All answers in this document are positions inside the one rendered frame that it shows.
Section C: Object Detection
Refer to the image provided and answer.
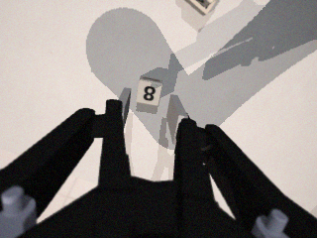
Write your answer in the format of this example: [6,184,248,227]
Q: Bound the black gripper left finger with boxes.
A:
[0,87,138,238]

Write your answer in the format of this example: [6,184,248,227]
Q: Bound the white cube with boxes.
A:
[136,76,162,106]
[196,0,214,7]

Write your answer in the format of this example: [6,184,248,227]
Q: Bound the beige open tray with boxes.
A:
[184,0,216,16]

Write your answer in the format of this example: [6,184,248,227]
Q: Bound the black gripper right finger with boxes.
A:
[166,94,317,238]

